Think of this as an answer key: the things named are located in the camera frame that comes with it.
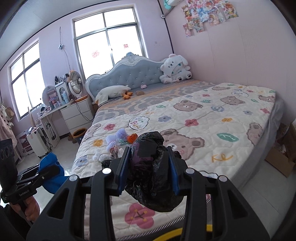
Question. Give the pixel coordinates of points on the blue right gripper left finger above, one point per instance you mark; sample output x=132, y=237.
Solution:
x=122, y=172

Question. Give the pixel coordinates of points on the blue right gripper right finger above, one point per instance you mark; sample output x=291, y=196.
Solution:
x=174, y=171

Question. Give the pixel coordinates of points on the black plastic trash bag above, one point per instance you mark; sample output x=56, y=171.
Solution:
x=149, y=174

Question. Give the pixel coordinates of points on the left hand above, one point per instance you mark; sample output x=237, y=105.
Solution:
x=32, y=210

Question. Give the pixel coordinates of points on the pink patterned wrapper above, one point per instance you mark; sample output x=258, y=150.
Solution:
x=116, y=152

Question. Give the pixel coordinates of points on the purple foam fruit net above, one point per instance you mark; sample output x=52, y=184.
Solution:
x=121, y=136

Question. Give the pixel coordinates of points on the dark waste bin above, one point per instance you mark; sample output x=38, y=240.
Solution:
x=78, y=135

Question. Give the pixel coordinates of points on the bed with bear quilt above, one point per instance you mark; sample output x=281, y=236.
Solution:
x=224, y=129

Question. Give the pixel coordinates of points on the white drawer nightstand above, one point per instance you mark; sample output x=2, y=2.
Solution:
x=78, y=115

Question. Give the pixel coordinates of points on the white vanity desk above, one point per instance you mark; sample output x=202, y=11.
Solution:
x=54, y=130

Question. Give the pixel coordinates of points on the orange plush toy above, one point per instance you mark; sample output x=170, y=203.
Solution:
x=127, y=95

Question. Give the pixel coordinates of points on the brown small plush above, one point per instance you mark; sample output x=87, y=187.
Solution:
x=139, y=93

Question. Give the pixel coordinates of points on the white goose plush pillow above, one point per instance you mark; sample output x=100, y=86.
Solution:
x=113, y=91

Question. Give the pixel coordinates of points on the round vanity mirror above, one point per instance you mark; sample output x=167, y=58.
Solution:
x=49, y=90

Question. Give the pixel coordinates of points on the round electric heater fan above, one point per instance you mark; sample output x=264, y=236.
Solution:
x=75, y=83

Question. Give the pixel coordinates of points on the white plush dog toy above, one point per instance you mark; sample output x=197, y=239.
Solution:
x=175, y=69

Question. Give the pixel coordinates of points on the blue tufted headboard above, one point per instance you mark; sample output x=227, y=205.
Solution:
x=132, y=70

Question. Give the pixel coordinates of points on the white cosmetics cabinet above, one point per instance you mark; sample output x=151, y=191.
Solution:
x=63, y=92

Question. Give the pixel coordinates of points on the cardboard box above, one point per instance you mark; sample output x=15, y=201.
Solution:
x=282, y=154

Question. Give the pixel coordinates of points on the side window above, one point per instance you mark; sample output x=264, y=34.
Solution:
x=27, y=81

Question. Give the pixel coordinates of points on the large window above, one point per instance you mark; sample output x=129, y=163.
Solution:
x=104, y=38

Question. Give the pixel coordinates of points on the white air conditioner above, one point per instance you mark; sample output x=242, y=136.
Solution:
x=168, y=4

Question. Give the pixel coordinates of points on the anime posters on wall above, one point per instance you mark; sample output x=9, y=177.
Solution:
x=196, y=13

